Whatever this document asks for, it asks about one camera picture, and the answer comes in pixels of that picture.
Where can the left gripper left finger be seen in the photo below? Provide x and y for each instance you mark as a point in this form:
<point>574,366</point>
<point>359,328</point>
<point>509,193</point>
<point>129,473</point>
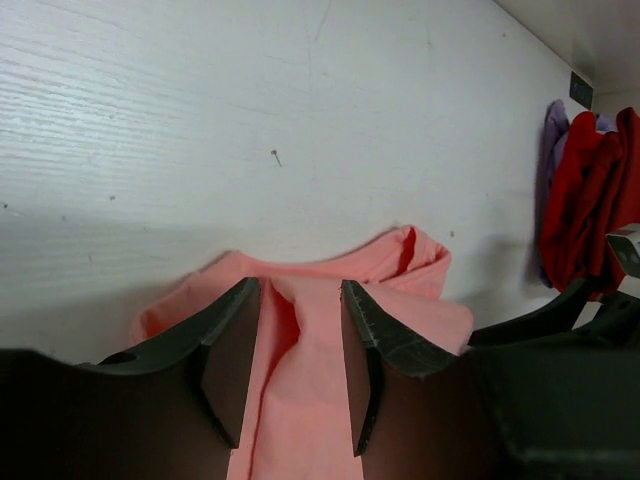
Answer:
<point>215,347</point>

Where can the purple folded t shirt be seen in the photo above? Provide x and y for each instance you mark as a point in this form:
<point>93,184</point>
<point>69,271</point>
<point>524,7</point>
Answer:
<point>553,138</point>

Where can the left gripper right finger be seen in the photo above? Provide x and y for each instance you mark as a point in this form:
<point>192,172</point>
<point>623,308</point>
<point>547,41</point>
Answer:
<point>383,341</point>

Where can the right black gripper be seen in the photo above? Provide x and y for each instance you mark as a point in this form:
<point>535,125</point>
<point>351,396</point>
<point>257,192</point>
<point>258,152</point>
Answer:
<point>565,398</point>

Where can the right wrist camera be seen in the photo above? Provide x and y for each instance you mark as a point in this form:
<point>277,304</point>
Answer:
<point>625,244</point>

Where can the red folded t shirt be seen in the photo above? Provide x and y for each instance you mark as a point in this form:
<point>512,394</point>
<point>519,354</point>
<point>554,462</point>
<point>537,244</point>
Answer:
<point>595,191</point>

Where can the pink t shirt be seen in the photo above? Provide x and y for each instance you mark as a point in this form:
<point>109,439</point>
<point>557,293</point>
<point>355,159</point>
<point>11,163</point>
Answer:
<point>296,422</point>

